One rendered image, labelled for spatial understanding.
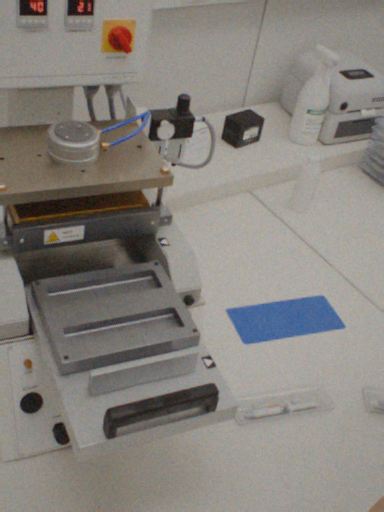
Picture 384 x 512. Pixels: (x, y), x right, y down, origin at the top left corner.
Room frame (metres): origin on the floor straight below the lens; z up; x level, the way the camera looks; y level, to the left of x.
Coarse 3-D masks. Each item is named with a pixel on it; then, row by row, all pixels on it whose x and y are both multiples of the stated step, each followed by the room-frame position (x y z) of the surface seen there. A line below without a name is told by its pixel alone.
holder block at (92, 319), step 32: (32, 288) 0.74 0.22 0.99; (64, 288) 0.75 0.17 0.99; (96, 288) 0.77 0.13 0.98; (128, 288) 0.79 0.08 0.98; (160, 288) 0.78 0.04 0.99; (64, 320) 0.68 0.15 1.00; (96, 320) 0.69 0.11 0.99; (128, 320) 0.71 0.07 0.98; (160, 320) 0.73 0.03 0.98; (192, 320) 0.73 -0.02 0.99; (64, 352) 0.62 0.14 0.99; (96, 352) 0.63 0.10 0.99; (128, 352) 0.65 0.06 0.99; (160, 352) 0.68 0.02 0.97
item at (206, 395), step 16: (208, 384) 0.60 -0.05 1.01; (144, 400) 0.56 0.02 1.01; (160, 400) 0.56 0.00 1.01; (176, 400) 0.57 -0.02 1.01; (192, 400) 0.58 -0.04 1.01; (208, 400) 0.59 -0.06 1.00; (112, 416) 0.53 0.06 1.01; (128, 416) 0.53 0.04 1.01; (144, 416) 0.54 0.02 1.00; (160, 416) 0.56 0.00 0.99; (112, 432) 0.52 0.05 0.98
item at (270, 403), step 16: (304, 384) 0.86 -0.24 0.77; (320, 384) 0.87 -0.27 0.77; (240, 400) 0.79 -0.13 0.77; (256, 400) 0.80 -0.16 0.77; (272, 400) 0.81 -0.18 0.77; (288, 400) 0.81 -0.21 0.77; (304, 400) 0.82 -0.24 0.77; (320, 400) 0.83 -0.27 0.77; (240, 416) 0.76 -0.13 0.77; (256, 416) 0.77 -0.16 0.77; (272, 416) 0.77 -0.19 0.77
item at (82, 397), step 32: (32, 320) 0.70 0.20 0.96; (192, 352) 0.65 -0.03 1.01; (64, 384) 0.59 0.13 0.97; (96, 384) 0.58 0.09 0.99; (128, 384) 0.61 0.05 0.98; (160, 384) 0.62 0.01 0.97; (192, 384) 0.63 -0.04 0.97; (224, 384) 0.64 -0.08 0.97; (64, 416) 0.55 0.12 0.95; (96, 416) 0.55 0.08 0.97; (192, 416) 0.58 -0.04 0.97; (224, 416) 0.60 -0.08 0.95; (96, 448) 0.51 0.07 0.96
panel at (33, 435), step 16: (16, 352) 0.68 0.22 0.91; (32, 352) 0.69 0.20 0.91; (16, 368) 0.67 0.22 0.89; (32, 368) 0.68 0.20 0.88; (16, 384) 0.66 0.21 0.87; (32, 384) 0.67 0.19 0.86; (48, 384) 0.68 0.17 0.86; (16, 400) 0.65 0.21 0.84; (48, 400) 0.67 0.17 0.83; (16, 416) 0.64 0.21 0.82; (32, 416) 0.65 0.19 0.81; (48, 416) 0.66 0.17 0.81; (16, 432) 0.63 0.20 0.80; (32, 432) 0.64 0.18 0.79; (48, 432) 0.65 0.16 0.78; (16, 448) 0.62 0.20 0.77; (32, 448) 0.63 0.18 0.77; (48, 448) 0.64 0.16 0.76
